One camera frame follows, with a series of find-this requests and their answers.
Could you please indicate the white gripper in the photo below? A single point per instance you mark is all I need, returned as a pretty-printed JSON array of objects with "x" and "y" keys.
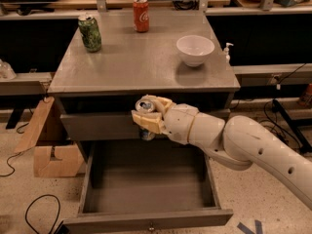
[{"x": 179, "y": 122}]

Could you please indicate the silver blue redbull can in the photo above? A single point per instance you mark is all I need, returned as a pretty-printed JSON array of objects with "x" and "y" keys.
[{"x": 144, "y": 106}]

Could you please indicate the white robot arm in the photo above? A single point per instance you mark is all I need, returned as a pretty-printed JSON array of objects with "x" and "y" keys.
[{"x": 236, "y": 143}]

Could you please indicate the grey wooden drawer cabinet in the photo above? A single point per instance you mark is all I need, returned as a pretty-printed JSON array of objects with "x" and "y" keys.
[{"x": 130, "y": 65}]

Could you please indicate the closed grey top drawer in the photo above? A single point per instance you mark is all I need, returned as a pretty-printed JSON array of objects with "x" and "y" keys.
[{"x": 100, "y": 126}]

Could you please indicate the open grey middle drawer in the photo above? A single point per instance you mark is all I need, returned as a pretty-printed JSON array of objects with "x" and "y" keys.
[{"x": 133, "y": 185}]

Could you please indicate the green patterned can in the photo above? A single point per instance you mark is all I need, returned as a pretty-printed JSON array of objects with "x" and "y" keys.
[{"x": 90, "y": 34}]

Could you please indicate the orange soda can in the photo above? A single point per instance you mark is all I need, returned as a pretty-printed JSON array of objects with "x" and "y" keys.
[{"x": 141, "y": 17}]

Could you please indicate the white ceramic bowl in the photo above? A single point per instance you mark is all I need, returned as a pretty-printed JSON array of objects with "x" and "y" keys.
[{"x": 194, "y": 50}]

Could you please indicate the light wooden block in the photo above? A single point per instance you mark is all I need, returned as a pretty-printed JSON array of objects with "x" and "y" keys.
[{"x": 57, "y": 161}]

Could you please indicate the small white pump bottle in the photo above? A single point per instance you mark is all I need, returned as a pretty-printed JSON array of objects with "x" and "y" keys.
[{"x": 226, "y": 51}]

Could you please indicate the light wooden board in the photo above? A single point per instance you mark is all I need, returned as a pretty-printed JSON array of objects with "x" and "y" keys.
[{"x": 35, "y": 126}]

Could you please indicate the clear plastic object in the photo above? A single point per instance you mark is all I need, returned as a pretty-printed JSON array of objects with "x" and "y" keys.
[{"x": 6, "y": 71}]

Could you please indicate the orange bottle at right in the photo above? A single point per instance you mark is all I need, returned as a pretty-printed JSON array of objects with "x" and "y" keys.
[{"x": 306, "y": 98}]

